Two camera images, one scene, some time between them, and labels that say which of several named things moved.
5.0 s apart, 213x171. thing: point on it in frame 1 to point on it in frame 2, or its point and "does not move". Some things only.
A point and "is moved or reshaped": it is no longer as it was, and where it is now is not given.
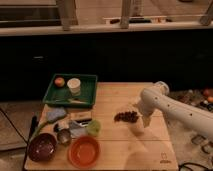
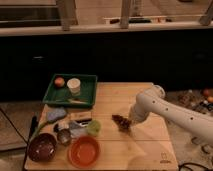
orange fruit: [59, 82] does not move
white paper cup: [74, 85] does not move
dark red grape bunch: [126, 116] is moved or reshaped
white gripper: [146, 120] to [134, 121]
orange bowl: [84, 151] does not move
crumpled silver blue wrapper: [77, 129] does not move
